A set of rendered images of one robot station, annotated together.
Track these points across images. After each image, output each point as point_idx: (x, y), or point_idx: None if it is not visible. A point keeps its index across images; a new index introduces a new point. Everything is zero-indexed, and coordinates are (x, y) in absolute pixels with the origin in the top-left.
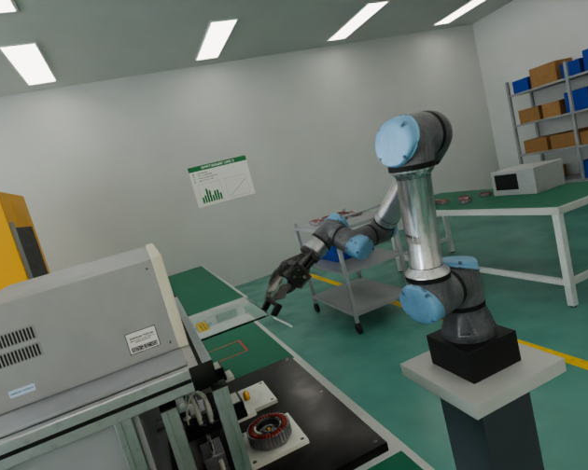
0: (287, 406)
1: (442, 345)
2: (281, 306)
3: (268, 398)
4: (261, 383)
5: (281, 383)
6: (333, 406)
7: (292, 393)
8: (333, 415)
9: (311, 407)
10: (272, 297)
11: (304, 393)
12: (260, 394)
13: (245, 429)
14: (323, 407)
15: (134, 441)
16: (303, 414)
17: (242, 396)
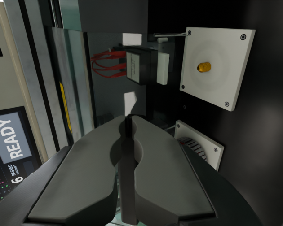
0: (236, 131)
1: None
2: (134, 223)
3: (224, 97)
4: (244, 41)
5: (276, 64)
6: (272, 201)
7: (264, 114)
8: (256, 206)
9: (253, 167)
10: (133, 140)
11: (274, 137)
12: (223, 76)
13: (188, 114)
14: (263, 185)
15: None
16: (236, 164)
17: (205, 52)
